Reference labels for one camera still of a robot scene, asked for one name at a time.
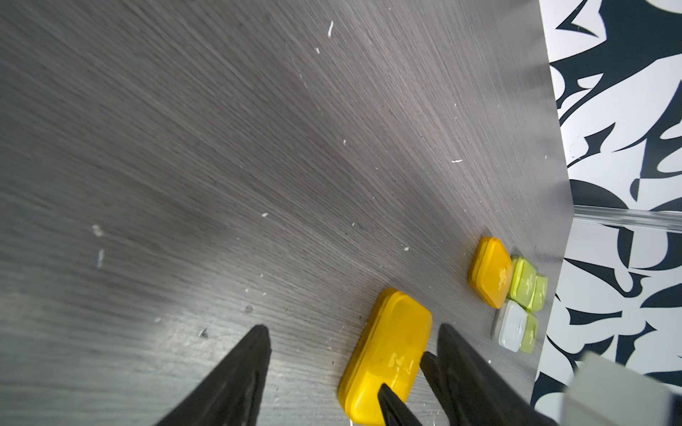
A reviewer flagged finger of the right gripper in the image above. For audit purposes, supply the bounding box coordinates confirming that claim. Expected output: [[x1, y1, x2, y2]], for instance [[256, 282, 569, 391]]
[[378, 383, 421, 426]]

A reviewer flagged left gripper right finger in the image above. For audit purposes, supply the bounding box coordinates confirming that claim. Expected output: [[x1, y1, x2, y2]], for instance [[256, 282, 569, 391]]
[[420, 323, 556, 425]]

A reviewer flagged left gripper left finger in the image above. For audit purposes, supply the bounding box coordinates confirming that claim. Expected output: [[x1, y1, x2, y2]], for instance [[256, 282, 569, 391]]
[[158, 325, 272, 426]]

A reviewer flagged clear lid pillbox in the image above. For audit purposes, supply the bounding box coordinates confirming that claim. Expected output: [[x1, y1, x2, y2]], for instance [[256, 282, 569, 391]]
[[492, 299, 527, 353]]

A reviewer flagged green pillbox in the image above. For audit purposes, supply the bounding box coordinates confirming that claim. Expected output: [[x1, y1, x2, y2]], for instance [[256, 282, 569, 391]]
[[520, 313, 539, 354], [529, 274, 549, 312], [508, 256, 537, 311]]

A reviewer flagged yellow pillbox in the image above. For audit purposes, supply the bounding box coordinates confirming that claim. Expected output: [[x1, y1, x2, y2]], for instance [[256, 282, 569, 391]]
[[337, 289, 433, 425], [467, 236, 513, 309]]

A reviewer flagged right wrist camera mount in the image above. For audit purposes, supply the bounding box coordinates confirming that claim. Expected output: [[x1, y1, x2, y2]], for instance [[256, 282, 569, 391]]
[[559, 353, 680, 425]]

